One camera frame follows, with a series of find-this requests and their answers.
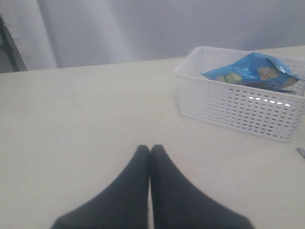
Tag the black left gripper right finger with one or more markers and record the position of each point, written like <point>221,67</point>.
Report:
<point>178,204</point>

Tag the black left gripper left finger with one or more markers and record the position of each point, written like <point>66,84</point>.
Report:
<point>122,205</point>

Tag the white perforated plastic basket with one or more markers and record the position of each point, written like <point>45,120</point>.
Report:
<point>262,113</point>

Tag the silver table knife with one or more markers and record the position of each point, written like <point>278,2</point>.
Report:
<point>301,151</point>

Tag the blue cloth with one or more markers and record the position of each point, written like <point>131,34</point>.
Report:
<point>255,70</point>

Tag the dark metal frame post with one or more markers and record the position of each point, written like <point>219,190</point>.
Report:
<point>10,57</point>

